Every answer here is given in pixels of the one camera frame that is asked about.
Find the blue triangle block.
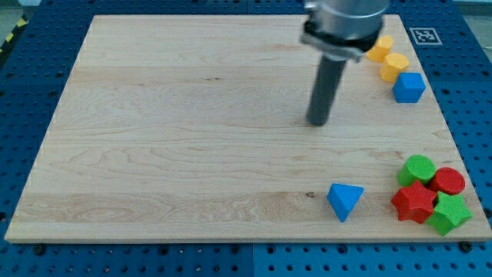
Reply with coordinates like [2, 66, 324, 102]
[327, 183, 364, 222]

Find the yellow hexagon block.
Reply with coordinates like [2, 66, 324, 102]
[367, 35, 394, 63]
[380, 52, 410, 83]

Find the red cylinder block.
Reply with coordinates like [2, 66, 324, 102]
[427, 167, 466, 195]

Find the red star block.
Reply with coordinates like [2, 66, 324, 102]
[391, 180, 437, 224]

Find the blue cube block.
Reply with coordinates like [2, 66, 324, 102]
[392, 72, 426, 104]

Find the yellow hexagon block lower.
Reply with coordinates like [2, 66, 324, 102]
[380, 52, 410, 83]

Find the green star block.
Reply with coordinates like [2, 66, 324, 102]
[425, 192, 474, 236]

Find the yellow hexagon block upper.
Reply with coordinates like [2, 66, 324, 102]
[367, 35, 394, 63]

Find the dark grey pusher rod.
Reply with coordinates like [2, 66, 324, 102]
[307, 55, 346, 126]

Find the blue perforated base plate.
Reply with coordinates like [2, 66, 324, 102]
[1, 0, 491, 276]

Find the white fiducial marker tag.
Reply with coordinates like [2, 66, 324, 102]
[410, 27, 442, 45]

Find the light wooden board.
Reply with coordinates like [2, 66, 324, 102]
[5, 15, 464, 244]

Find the green cylinder block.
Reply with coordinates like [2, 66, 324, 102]
[397, 155, 437, 187]

